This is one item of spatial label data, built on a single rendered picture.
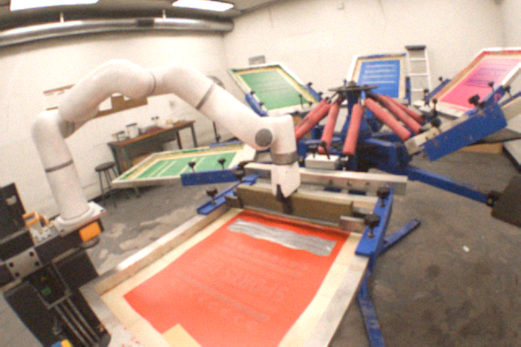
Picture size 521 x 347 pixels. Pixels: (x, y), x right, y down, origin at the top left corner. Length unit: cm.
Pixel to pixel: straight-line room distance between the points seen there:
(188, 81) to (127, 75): 15
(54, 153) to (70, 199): 13
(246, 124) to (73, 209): 54
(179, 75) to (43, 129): 39
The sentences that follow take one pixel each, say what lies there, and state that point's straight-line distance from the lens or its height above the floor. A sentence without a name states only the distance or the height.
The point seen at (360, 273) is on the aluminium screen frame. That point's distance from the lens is 60.
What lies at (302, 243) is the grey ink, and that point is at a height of 96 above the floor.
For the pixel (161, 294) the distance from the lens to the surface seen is 69.
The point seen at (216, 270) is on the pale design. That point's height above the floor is 96.
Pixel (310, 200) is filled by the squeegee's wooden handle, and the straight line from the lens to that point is 76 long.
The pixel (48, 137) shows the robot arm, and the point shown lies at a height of 138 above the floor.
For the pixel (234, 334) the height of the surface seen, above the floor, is 96.
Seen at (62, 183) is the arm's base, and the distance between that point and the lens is 77.
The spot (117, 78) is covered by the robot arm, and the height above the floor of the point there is 148.
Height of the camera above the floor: 141
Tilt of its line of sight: 16 degrees down
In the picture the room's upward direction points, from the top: 8 degrees counter-clockwise
